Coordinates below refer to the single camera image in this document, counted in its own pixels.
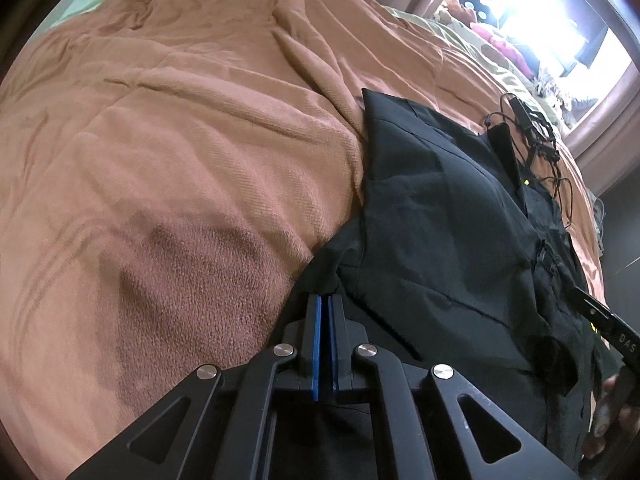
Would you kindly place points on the black shirt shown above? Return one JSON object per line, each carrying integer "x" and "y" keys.
{"x": 450, "y": 240}

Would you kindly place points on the pink plush pillow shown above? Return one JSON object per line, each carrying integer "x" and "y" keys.
{"x": 495, "y": 40}

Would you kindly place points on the brown teddy bear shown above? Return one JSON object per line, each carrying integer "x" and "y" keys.
{"x": 452, "y": 10}

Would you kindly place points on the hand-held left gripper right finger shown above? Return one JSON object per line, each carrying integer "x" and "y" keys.
{"x": 334, "y": 345}

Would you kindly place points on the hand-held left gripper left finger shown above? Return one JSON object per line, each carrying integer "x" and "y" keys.
{"x": 314, "y": 345}

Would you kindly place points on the bright window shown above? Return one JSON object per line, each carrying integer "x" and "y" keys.
{"x": 545, "y": 5}

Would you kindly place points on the black flat device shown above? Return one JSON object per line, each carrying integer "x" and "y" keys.
{"x": 506, "y": 155}

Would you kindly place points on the person's right hand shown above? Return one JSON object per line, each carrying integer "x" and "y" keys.
{"x": 612, "y": 400}

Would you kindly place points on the brown blanket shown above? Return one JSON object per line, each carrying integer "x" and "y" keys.
{"x": 175, "y": 160}

